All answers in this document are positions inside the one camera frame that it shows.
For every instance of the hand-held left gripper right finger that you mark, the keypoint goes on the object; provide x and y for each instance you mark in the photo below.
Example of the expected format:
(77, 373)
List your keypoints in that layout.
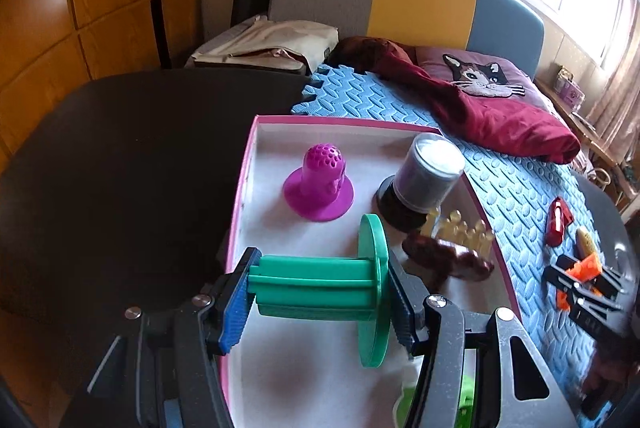
(400, 303)

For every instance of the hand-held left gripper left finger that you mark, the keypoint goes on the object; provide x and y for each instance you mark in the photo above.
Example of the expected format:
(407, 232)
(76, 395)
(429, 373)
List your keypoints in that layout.
(235, 303)

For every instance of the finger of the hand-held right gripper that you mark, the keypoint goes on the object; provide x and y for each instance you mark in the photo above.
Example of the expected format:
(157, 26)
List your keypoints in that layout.
(612, 282)
(582, 308)

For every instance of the orange and black toy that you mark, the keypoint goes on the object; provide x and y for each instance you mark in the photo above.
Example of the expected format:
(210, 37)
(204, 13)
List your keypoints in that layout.
(589, 269)

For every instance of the yellow dotted toy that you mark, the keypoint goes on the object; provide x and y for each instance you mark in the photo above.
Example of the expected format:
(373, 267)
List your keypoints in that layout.
(585, 240)

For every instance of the brown toy with yellow pegs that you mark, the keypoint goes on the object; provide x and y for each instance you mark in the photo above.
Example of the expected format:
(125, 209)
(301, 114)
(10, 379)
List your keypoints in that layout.
(440, 253)

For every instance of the green plastic spool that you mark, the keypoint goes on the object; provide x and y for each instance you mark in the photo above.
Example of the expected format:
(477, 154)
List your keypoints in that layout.
(310, 283)

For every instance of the red toy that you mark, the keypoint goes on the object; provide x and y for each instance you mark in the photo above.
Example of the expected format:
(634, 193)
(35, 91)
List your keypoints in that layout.
(557, 223)

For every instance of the green and white bottle toy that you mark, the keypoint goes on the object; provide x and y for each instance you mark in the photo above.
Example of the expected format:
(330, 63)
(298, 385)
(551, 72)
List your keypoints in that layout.
(405, 408)

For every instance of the pink cardboard box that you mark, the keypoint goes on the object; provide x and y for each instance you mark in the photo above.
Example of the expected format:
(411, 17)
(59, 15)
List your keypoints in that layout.
(300, 388)

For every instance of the black jar with clear lid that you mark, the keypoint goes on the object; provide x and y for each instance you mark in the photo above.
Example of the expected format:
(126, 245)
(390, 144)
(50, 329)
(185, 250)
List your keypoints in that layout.
(425, 178)

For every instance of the purple perforated cap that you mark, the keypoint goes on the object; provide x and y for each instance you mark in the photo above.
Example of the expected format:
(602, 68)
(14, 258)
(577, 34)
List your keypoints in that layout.
(322, 178)

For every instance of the blue foam mat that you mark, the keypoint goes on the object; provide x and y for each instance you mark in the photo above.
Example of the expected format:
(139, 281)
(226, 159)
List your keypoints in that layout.
(510, 188)

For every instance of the wooden side table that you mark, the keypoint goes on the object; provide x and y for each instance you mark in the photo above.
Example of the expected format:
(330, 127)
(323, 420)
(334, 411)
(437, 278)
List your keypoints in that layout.
(580, 117)

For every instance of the maroon blanket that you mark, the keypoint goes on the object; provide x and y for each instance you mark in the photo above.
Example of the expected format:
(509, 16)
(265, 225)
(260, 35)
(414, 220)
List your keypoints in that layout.
(500, 122)

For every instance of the pink duvet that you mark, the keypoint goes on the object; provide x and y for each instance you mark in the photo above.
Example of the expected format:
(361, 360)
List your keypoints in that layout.
(545, 97)

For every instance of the purple patterned box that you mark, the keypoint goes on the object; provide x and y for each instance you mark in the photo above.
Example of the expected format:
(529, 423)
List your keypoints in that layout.
(570, 90)

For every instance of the pink striped curtain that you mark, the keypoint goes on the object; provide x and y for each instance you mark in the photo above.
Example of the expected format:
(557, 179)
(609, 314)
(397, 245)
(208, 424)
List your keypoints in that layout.
(615, 57)

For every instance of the purple cat pillow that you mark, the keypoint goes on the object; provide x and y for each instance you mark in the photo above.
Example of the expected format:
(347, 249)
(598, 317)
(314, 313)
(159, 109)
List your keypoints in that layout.
(480, 75)

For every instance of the beige cloth bag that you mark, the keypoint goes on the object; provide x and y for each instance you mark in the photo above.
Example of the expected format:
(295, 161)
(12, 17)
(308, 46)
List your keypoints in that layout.
(280, 40)

